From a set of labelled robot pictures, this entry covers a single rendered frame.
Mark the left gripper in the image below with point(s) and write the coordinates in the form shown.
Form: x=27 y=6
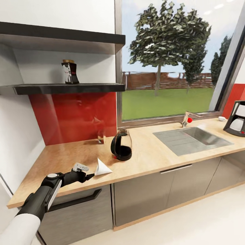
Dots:
x=79 y=176

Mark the electric kettle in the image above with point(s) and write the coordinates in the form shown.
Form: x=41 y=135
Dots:
x=121 y=145

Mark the bottle of coffee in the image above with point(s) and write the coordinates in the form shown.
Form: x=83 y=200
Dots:
x=70 y=72

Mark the water glass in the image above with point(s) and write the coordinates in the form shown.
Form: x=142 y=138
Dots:
x=101 y=137

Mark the paper coffee filter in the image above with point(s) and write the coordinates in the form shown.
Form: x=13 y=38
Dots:
x=102 y=169

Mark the dishwasher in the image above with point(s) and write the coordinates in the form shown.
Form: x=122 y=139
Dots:
x=77 y=216

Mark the drop in sink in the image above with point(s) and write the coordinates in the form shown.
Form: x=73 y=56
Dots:
x=190 y=140

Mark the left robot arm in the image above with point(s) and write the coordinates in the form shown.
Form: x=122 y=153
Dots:
x=24 y=226

